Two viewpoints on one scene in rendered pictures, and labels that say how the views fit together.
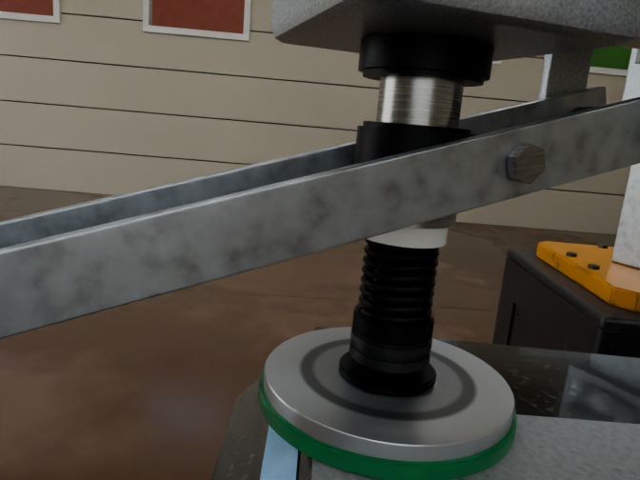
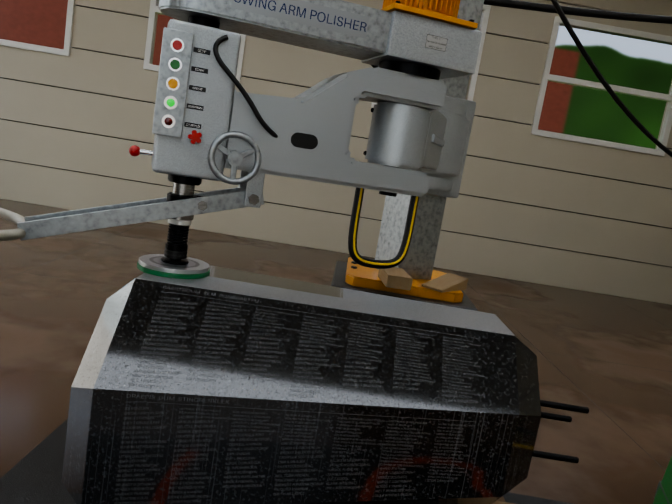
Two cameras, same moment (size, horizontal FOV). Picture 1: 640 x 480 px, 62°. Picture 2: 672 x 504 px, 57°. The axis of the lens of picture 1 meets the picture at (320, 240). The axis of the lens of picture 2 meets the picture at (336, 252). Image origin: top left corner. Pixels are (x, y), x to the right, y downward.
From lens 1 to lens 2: 1.54 m
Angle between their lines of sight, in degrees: 3
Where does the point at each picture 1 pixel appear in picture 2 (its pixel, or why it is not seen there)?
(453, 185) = (183, 209)
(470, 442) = (182, 270)
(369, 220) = (160, 215)
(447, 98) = (186, 188)
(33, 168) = (30, 184)
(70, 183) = (63, 200)
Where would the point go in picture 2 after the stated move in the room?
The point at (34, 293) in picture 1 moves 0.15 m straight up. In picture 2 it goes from (85, 223) to (90, 171)
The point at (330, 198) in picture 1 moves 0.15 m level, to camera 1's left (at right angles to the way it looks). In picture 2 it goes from (151, 209) to (100, 201)
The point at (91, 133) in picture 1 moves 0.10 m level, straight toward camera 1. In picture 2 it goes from (87, 157) to (87, 157)
